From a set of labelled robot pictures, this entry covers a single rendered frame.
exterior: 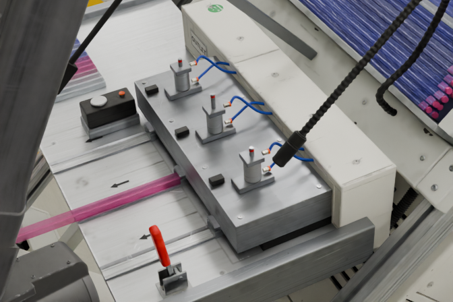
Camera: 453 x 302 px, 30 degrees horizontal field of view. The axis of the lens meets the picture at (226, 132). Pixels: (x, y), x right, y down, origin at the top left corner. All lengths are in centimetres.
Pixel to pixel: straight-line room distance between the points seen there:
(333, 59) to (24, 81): 71
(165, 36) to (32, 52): 89
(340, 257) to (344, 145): 14
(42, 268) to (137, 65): 75
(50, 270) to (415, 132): 57
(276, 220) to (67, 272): 41
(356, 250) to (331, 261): 4
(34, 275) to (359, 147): 53
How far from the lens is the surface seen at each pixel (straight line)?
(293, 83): 119
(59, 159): 124
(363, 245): 110
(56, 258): 70
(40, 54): 59
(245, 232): 103
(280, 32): 120
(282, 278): 105
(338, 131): 111
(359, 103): 117
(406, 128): 112
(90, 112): 123
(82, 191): 118
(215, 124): 112
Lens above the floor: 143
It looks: 12 degrees down
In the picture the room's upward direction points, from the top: 40 degrees clockwise
